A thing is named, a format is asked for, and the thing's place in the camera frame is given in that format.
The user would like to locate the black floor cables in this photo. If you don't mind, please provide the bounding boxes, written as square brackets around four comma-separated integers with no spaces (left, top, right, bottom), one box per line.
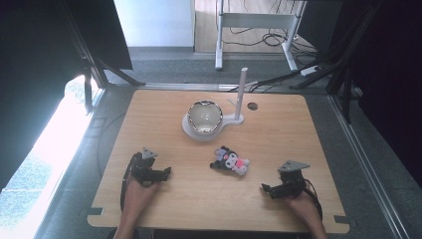
[221,0,336,94]

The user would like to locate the shiny metal bowl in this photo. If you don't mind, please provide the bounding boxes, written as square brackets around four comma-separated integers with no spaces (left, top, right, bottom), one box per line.
[187,100,224,135]

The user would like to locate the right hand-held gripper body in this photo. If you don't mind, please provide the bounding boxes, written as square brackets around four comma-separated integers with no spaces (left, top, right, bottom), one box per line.
[277,159,312,199]

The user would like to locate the black and pink plush toy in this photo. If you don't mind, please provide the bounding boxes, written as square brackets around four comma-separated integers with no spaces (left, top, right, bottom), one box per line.
[209,145,251,176]

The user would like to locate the black metal stand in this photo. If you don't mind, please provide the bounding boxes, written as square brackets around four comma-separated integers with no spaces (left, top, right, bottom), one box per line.
[289,0,382,124]
[58,0,146,115]

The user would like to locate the white power strip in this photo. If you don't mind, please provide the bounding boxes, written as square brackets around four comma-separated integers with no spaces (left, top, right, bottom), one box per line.
[300,65,322,77]

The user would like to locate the white metal desk frame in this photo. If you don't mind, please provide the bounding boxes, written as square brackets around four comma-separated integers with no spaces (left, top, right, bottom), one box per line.
[214,0,307,73]

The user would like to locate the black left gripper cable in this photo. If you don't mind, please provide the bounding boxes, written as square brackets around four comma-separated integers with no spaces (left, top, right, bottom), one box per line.
[118,161,135,213]

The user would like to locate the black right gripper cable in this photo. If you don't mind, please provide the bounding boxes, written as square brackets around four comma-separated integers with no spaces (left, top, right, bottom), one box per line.
[304,178,324,221]

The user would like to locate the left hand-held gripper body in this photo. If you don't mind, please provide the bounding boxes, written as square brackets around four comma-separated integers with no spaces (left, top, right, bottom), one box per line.
[129,146,159,187]

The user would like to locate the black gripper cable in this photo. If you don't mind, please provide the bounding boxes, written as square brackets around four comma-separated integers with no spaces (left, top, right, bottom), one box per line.
[304,178,324,221]
[118,161,135,213]

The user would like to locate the white stand with pole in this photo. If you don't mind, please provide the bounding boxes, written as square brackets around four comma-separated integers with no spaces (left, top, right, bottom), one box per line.
[181,67,249,142]

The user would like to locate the person's right hand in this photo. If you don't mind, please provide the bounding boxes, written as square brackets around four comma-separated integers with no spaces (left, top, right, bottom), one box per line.
[284,189,320,221]

